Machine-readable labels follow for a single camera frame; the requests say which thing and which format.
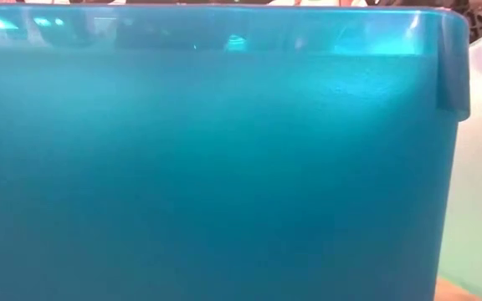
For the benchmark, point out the blue plastic bin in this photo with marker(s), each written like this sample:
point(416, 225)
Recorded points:
point(224, 167)

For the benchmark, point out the light green translucent bin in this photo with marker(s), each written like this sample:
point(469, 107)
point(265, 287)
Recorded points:
point(479, 167)

